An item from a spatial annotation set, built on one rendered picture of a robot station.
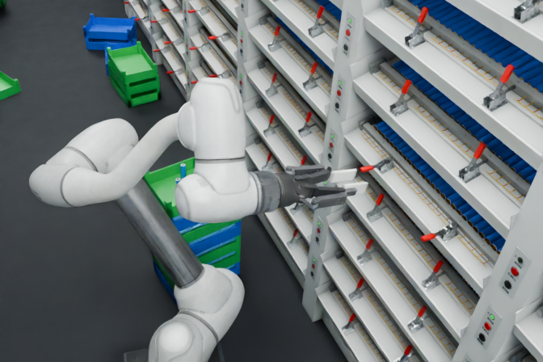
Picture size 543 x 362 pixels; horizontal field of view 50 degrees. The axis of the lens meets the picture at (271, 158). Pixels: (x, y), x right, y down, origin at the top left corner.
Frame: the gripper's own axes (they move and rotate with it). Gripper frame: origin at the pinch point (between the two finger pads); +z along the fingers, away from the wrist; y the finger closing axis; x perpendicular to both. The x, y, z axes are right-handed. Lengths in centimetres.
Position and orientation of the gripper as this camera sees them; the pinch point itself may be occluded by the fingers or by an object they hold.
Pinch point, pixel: (348, 182)
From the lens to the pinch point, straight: 135.4
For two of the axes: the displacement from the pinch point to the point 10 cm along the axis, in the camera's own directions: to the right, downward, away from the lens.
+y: 4.3, 5.9, -6.8
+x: 2.4, -8.0, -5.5
